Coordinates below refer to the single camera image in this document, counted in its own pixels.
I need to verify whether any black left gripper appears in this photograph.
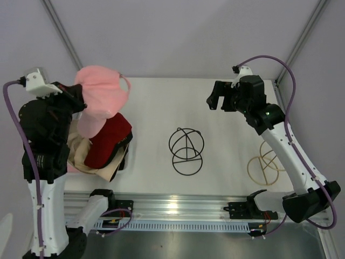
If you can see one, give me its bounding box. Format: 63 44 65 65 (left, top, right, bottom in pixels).
38 79 88 141

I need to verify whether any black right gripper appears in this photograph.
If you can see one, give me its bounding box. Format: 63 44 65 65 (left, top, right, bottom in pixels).
206 81 250 115

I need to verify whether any pink bucket hat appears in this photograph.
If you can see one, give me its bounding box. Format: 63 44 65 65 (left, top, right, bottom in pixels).
74 65 131 139

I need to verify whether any red baseball cap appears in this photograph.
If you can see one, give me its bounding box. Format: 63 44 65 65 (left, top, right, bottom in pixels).
84 113 133 169

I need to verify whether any black wire hat stand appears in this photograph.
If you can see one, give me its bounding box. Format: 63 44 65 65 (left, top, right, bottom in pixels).
168 127 205 176

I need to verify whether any gold wire hat stand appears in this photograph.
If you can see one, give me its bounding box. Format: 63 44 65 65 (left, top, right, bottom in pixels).
246 141 286 187

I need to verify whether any black sport baseball cap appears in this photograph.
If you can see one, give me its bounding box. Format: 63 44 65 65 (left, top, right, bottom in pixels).
105 132 133 171

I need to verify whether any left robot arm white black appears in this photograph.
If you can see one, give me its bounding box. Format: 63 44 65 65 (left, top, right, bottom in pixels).
18 82 116 258

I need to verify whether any beige bucket hat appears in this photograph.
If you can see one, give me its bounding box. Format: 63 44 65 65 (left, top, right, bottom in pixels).
67 125 121 182

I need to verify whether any white plastic bin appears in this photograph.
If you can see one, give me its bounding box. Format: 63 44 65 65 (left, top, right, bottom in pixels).
67 142 137 175

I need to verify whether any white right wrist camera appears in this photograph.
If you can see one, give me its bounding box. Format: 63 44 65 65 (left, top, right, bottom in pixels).
232 65 253 84

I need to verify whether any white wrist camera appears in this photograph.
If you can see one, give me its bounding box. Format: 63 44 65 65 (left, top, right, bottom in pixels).
24 67 62 99
232 65 253 84

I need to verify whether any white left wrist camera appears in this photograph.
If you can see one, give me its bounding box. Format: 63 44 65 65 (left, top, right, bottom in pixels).
24 67 62 99

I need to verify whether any left aluminium frame post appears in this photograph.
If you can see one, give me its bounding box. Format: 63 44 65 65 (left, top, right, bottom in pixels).
40 0 83 71

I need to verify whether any aluminium frame post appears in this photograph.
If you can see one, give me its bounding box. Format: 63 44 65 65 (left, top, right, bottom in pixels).
273 0 331 87
40 0 83 71

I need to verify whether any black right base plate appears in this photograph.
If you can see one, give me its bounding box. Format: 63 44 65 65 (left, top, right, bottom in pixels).
223 202 278 220

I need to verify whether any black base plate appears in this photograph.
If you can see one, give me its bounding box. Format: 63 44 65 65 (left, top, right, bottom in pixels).
107 200 134 218
223 202 278 220

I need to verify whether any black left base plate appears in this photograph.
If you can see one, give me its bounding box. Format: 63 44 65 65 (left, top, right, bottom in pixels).
107 200 134 218

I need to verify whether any aluminium mounting rail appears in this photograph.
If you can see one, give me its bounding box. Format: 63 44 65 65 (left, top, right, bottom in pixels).
63 192 331 223

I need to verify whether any right aluminium frame post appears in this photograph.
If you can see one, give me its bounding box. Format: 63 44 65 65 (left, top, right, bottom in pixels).
273 0 331 87

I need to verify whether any white slotted cable duct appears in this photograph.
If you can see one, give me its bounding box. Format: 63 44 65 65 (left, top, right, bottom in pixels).
93 220 250 233

